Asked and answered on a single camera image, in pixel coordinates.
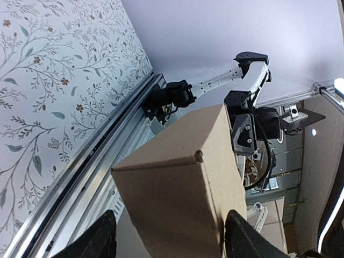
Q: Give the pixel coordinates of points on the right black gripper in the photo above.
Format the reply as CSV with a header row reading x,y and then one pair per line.
x,y
249,124

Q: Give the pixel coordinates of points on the brown cardboard box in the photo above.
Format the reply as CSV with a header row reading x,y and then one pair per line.
x,y
179,187

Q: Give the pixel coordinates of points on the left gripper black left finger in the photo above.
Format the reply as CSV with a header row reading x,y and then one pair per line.
x,y
99,240

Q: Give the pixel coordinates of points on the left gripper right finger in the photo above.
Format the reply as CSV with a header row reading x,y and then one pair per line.
x,y
241,240

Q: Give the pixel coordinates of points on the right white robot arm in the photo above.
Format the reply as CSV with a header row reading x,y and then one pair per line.
x,y
248,72

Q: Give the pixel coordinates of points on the grey background equipment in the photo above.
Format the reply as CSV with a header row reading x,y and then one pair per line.
x,y
282,194

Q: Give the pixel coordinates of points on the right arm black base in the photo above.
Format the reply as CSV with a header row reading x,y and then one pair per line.
x,y
161,103

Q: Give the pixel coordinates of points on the floral patterned table mat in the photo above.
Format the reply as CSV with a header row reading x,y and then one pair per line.
x,y
65,65

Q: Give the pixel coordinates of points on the top camera mount bracket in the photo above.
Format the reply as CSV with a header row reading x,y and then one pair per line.
x,y
294,120

